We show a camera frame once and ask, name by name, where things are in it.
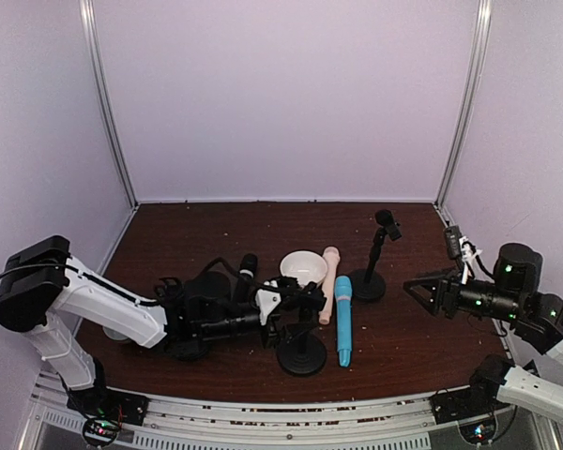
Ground black front microphone stand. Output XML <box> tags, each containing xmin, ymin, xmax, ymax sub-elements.
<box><xmin>276</xmin><ymin>307</ymin><xmax>327</xmax><ymax>377</ymax></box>

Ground black microphone stand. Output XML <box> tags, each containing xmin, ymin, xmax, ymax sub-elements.
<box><xmin>276</xmin><ymin>307</ymin><xmax>327</xmax><ymax>377</ymax></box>
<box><xmin>349</xmin><ymin>209</ymin><xmax>402</xmax><ymax>303</ymax></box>
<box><xmin>154</xmin><ymin>275</ymin><xmax>214</xmax><ymax>362</ymax></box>

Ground blue microphone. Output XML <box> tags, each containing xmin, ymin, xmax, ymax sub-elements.
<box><xmin>334</xmin><ymin>276</ymin><xmax>352</xmax><ymax>368</ymax></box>

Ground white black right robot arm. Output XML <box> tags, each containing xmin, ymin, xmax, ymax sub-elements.
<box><xmin>403</xmin><ymin>240</ymin><xmax>563</xmax><ymax>426</ymax></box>

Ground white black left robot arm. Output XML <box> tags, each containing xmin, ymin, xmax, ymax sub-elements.
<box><xmin>0</xmin><ymin>235</ymin><xmax>326</xmax><ymax>392</ymax></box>

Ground black rear microphone stand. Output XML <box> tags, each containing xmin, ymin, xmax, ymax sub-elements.
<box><xmin>349</xmin><ymin>209</ymin><xmax>402</xmax><ymax>303</ymax></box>

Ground black left microphone stand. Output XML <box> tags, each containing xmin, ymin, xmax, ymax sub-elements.
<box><xmin>154</xmin><ymin>275</ymin><xmax>214</xmax><ymax>362</ymax></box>

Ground white ceramic bowl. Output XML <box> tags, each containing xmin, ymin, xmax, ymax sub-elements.
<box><xmin>280</xmin><ymin>250</ymin><xmax>327</xmax><ymax>287</ymax></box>

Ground beige microphone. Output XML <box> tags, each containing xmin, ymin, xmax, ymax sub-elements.
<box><xmin>319</xmin><ymin>247</ymin><xmax>341</xmax><ymax>325</ymax></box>

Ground black microphone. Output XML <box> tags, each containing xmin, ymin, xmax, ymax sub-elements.
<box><xmin>232</xmin><ymin>253</ymin><xmax>258</xmax><ymax>303</ymax></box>

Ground pale green ceramic bowl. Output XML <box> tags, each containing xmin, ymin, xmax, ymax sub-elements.
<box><xmin>102</xmin><ymin>327</ymin><xmax>131</xmax><ymax>344</ymax></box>

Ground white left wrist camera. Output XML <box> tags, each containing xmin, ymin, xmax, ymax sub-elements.
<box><xmin>255</xmin><ymin>279</ymin><xmax>282</xmax><ymax>326</ymax></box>

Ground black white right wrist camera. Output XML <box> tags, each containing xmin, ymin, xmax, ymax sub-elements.
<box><xmin>444</xmin><ymin>225</ymin><xmax>479</xmax><ymax>284</ymax></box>

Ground metal front rail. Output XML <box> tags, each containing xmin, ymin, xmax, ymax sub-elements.
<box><xmin>14</xmin><ymin>384</ymin><xmax>563</xmax><ymax>449</ymax></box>

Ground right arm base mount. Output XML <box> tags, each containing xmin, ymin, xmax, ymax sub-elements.
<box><xmin>429</xmin><ymin>371</ymin><xmax>518</xmax><ymax>448</ymax></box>

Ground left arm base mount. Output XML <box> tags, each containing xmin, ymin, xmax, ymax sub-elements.
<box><xmin>61</xmin><ymin>358</ymin><xmax>148</xmax><ymax>449</ymax></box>

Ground right aluminium frame post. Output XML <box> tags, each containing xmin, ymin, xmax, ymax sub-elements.
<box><xmin>434</xmin><ymin>0</ymin><xmax>494</xmax><ymax>211</ymax></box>

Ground aluminium frame post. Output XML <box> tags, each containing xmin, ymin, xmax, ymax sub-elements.
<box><xmin>79</xmin><ymin>0</ymin><xmax>139</xmax><ymax>209</ymax></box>
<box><xmin>434</xmin><ymin>0</ymin><xmax>494</xmax><ymax>211</ymax></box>

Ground left aluminium frame post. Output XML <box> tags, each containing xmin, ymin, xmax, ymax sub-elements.
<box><xmin>79</xmin><ymin>0</ymin><xmax>139</xmax><ymax>209</ymax></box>

